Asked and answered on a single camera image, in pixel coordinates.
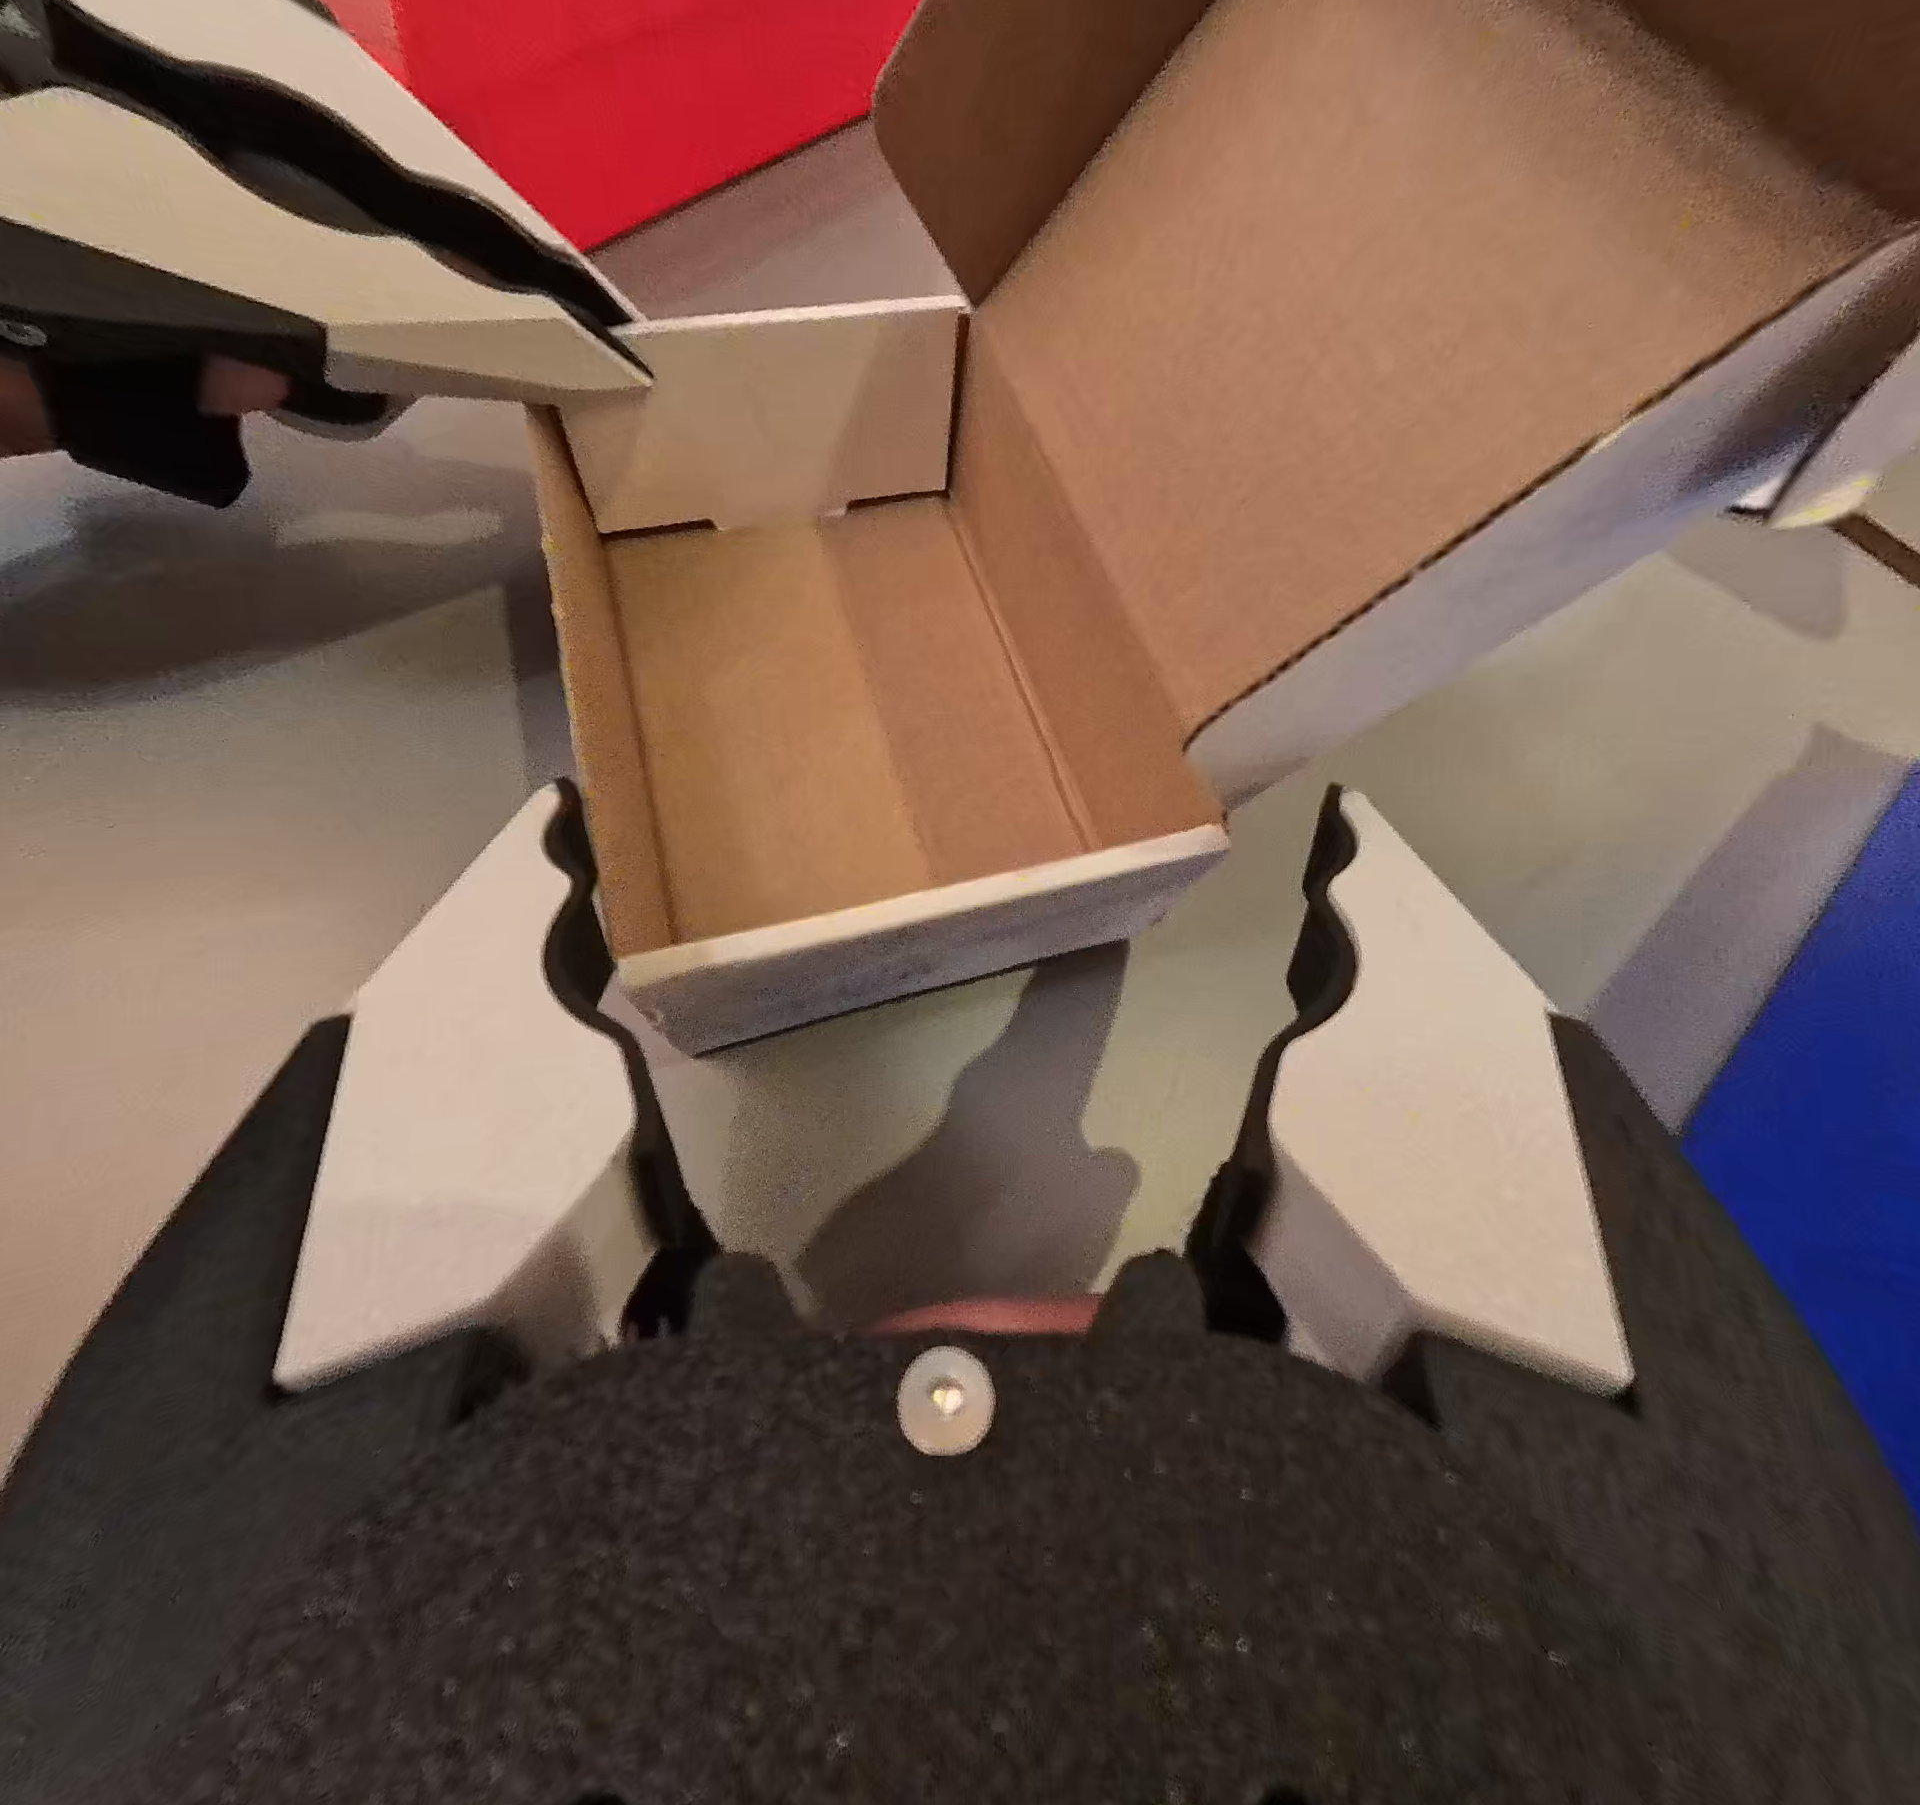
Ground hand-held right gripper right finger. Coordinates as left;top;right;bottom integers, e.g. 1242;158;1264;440
1185;784;1637;1393

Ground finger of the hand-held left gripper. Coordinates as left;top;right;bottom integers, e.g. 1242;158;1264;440
0;0;648;336
0;86;654;398

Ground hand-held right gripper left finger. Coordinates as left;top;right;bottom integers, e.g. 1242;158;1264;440
270;780;710;1393

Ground red plastic bin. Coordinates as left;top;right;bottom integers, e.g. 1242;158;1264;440
188;0;992;254

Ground blue plastic bin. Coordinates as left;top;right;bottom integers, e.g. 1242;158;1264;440
1680;769;1920;1372

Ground grey desk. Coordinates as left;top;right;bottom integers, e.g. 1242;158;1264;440
0;156;1920;1477

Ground person's left hand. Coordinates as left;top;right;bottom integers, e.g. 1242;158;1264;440
0;353;290;459

